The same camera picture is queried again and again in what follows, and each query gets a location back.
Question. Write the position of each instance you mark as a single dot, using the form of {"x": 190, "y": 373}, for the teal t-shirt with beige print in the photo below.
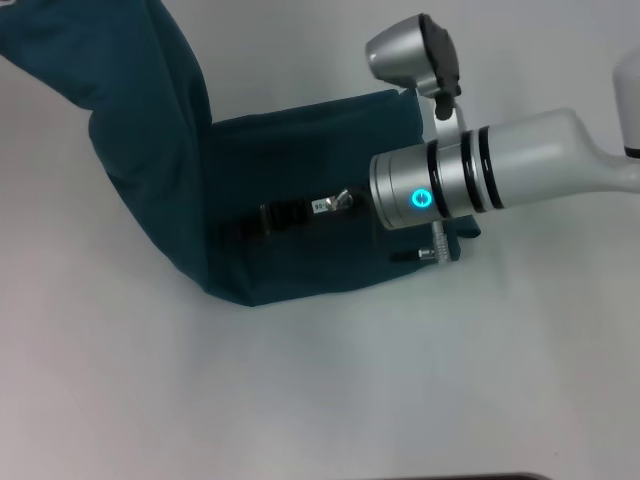
{"x": 150, "y": 150}

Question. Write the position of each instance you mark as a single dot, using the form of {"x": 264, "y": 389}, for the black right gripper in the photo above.
{"x": 285, "y": 212}

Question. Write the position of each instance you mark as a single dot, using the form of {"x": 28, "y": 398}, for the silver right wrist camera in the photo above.
{"x": 405, "y": 50}

